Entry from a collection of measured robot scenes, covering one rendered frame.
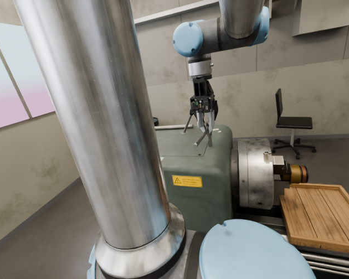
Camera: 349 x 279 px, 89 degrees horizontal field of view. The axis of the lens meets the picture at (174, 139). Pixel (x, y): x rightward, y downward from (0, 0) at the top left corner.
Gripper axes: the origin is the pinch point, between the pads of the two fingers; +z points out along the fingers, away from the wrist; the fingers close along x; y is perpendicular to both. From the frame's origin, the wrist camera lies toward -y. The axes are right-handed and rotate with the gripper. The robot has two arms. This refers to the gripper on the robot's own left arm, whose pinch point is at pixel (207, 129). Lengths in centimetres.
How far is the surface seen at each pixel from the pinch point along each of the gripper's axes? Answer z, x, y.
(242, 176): 19.5, 12.6, 1.9
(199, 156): 9.2, -3.0, 4.9
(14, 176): 69, -250, -46
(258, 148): 11.7, 19.1, -7.3
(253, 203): 32.4, 16.5, 2.6
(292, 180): 27.1, 32.3, -7.9
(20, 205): 105, -250, -36
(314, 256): 56, 40, 4
